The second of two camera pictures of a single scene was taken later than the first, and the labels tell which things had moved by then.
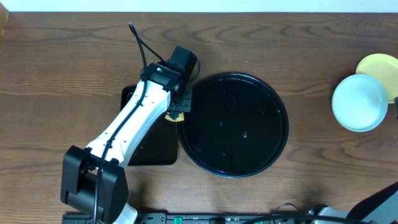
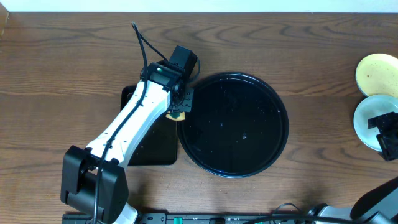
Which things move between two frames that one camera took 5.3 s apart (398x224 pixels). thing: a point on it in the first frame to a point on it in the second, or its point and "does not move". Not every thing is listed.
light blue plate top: [359, 102] to [371, 107]
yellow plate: [384, 67] does not move
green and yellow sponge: [174, 116] does not move
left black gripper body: [186, 101] does not move
